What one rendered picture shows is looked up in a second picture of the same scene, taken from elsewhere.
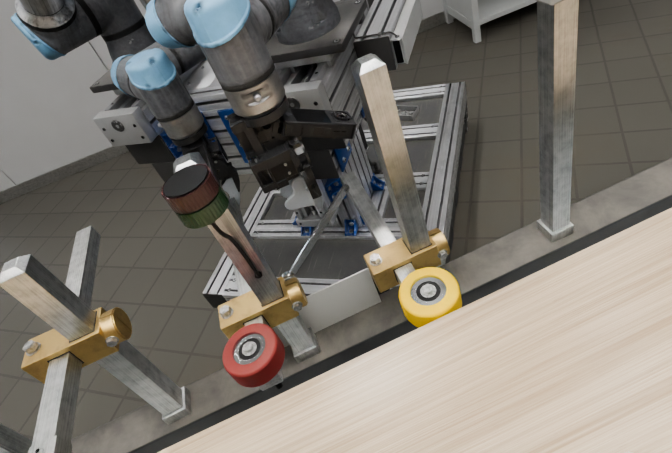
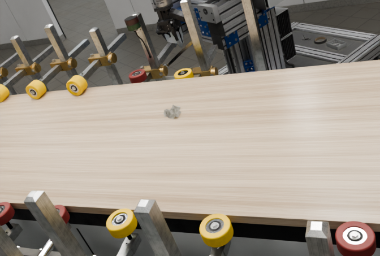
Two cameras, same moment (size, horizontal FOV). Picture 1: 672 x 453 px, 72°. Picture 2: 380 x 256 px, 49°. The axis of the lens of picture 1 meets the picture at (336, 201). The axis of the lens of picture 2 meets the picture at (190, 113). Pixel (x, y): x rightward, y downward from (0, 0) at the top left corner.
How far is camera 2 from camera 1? 138 cm
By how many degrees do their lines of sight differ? 28
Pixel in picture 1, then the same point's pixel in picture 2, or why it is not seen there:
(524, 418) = (171, 98)
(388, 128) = (189, 21)
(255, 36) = not seen: outside the picture
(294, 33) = not seen: outside the picture
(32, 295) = (95, 38)
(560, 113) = (252, 35)
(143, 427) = not seen: hidden behind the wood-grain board
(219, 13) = not seen: outside the picture
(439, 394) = (162, 91)
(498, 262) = not seen: hidden behind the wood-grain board
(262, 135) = (163, 14)
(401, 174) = (194, 38)
